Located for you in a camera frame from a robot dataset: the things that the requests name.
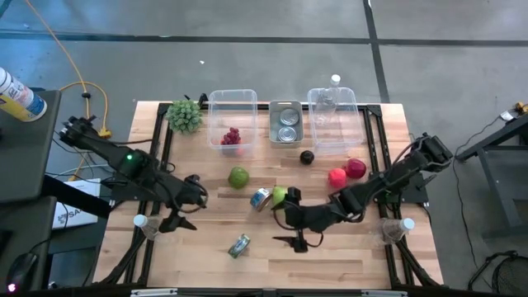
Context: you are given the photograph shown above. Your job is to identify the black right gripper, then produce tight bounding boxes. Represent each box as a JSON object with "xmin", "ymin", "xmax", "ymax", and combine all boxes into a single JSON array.
[{"xmin": 272, "ymin": 187, "xmax": 333, "ymax": 253}]

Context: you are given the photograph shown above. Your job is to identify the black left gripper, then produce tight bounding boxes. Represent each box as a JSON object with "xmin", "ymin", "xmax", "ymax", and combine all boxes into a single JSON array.
[{"xmin": 158, "ymin": 175, "xmax": 209, "ymax": 234}]

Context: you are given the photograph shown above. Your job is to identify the green apple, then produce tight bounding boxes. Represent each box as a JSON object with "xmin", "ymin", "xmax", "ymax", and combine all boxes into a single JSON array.
[
  {"xmin": 271, "ymin": 186, "xmax": 289, "ymax": 208},
  {"xmin": 228, "ymin": 166, "xmax": 251, "ymax": 190}
]

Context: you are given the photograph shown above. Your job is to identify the green label tuna can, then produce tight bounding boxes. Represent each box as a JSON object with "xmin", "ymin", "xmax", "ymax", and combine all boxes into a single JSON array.
[{"xmin": 227, "ymin": 233, "xmax": 252, "ymax": 260}]

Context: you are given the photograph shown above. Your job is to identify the blue label tin can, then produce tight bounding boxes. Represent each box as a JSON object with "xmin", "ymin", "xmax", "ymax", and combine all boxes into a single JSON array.
[{"xmin": 249, "ymin": 187, "xmax": 273, "ymax": 213}]

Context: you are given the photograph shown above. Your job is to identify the dark red mango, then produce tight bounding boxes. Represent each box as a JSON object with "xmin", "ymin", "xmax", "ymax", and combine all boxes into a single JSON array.
[{"xmin": 344, "ymin": 158, "xmax": 368, "ymax": 180}]

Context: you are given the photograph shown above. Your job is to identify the red grape bunch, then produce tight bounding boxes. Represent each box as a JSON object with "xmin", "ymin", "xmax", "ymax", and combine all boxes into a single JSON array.
[{"xmin": 220, "ymin": 126, "xmax": 243, "ymax": 146}]

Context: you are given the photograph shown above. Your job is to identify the crushed clear plastic bottle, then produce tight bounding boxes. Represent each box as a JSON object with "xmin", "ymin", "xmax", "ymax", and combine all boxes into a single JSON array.
[{"xmin": 315, "ymin": 73, "xmax": 342, "ymax": 127}]

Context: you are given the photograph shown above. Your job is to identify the red orange mango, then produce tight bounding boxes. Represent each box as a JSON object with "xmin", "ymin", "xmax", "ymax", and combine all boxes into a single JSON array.
[{"xmin": 328, "ymin": 167, "xmax": 347, "ymax": 189}]

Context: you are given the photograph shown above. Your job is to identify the white cardboard box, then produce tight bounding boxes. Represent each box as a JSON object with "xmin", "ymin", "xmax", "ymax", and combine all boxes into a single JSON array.
[{"xmin": 51, "ymin": 177, "xmax": 102, "ymax": 230}]

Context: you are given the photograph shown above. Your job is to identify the green potted plant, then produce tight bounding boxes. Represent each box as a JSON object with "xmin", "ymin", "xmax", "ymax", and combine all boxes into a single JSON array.
[{"xmin": 165, "ymin": 98, "xmax": 204, "ymax": 135}]

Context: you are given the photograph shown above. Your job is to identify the grey plastic bin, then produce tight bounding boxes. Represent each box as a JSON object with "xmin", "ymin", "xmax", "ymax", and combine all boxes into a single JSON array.
[{"xmin": 268, "ymin": 100, "xmax": 305, "ymax": 149}]

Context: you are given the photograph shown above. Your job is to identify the clear plastic bin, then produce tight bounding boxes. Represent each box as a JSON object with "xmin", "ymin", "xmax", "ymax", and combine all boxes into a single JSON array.
[
  {"xmin": 206, "ymin": 88, "xmax": 259, "ymax": 150},
  {"xmin": 307, "ymin": 87, "xmax": 365, "ymax": 157}
]

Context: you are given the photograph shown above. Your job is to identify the black computer mouse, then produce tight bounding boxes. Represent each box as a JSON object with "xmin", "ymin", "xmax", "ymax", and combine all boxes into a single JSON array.
[{"xmin": 4, "ymin": 252, "xmax": 39, "ymax": 290}]

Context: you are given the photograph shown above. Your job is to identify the black side table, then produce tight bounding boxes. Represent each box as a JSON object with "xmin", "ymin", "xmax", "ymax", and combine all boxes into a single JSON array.
[
  {"xmin": 455, "ymin": 113, "xmax": 528, "ymax": 234},
  {"xmin": 0, "ymin": 88, "xmax": 63, "ymax": 290}
]

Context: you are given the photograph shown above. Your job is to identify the white yellow label canister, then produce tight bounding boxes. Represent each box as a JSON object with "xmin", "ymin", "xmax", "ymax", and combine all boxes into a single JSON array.
[{"xmin": 0, "ymin": 66, "xmax": 49, "ymax": 123}]

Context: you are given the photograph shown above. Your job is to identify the black mesh waste basket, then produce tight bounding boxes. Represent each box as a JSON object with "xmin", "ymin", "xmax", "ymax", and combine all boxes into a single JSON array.
[{"xmin": 493, "ymin": 255, "xmax": 528, "ymax": 296}]

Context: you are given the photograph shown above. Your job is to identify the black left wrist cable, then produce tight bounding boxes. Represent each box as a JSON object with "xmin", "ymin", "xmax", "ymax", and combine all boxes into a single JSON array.
[{"xmin": 192, "ymin": 177, "xmax": 210, "ymax": 213}]

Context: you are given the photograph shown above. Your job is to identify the white bracket bar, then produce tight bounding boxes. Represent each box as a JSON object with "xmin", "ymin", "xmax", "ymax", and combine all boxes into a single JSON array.
[
  {"xmin": 130, "ymin": 288, "xmax": 179, "ymax": 297},
  {"xmin": 361, "ymin": 290, "xmax": 408, "ymax": 297}
]

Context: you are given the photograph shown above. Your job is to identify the yellow power cable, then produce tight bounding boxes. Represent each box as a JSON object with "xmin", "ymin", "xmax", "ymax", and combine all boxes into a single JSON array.
[{"xmin": 22, "ymin": 0, "xmax": 113, "ymax": 182}]

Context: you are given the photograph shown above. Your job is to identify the black aluminium table frame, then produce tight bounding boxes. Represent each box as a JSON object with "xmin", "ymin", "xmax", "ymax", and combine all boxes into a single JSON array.
[{"xmin": 92, "ymin": 101, "xmax": 445, "ymax": 290}]

